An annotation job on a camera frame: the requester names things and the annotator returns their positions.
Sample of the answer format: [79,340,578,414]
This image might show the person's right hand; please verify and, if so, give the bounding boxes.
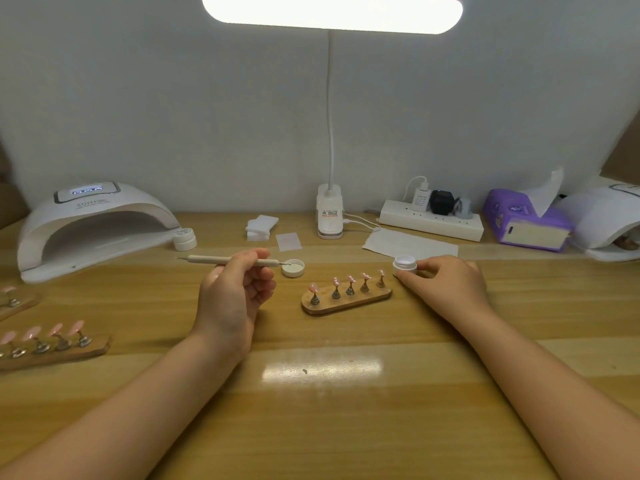
[393,255,494,338]

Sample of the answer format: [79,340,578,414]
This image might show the person's left hand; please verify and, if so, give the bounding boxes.
[190,247,278,364]

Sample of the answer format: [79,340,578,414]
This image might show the grey dotting pen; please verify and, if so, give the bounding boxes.
[177,253,296,268]

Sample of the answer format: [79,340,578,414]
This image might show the wooden nail holder strip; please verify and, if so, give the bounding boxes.
[301,269,394,317]

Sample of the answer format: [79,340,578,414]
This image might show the white nail lamp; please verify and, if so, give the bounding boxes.
[17,181,182,285]
[560,177,640,263]

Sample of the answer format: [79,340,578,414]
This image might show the wooden stands with pink nails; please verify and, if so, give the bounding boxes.
[0,285,112,373]

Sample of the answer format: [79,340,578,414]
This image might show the person's left forearm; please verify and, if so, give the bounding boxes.
[0,329,246,480]

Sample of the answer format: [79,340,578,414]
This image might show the person's right forearm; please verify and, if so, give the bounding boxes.
[458,309,640,480]

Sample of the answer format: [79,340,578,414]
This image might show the white desk lamp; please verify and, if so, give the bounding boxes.
[201,0,465,239]

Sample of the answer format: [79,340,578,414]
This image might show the white paper sheet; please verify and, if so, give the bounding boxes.
[363,229,460,260]

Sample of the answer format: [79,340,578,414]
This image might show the white power strip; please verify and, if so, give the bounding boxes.
[379,199,485,243]

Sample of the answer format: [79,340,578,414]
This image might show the small closed white jar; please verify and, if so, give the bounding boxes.
[173,227,198,252]

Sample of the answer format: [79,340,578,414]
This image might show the stack of white cotton pads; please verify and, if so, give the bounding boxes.
[245,215,280,242]

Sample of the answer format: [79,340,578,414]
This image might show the black plug adapter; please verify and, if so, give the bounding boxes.
[428,189,457,217]

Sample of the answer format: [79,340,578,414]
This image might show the white charger plug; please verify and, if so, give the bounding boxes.
[410,185,433,213]

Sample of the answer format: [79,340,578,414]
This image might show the purple tissue box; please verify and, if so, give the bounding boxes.
[484,189,576,253]

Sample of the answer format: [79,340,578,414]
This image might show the white tissue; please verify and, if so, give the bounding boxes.
[525,167,565,218]

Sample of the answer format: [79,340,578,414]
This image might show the brown wooden board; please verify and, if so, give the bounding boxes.
[600,109,640,186]

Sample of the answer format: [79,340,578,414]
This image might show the brown cardboard box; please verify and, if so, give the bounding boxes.
[0,145,29,231]

